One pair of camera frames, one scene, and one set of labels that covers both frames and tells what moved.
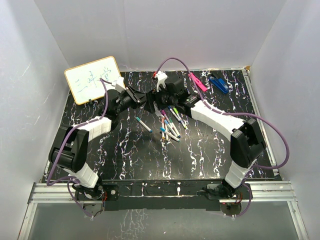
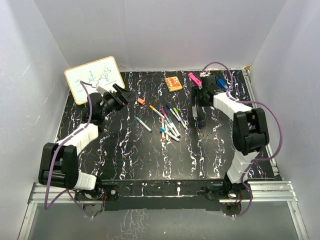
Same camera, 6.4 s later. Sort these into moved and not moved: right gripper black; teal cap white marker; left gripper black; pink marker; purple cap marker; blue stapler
Moved: left gripper black; right gripper black
Not moved: blue stapler; purple cap marker; teal cap white marker; pink marker
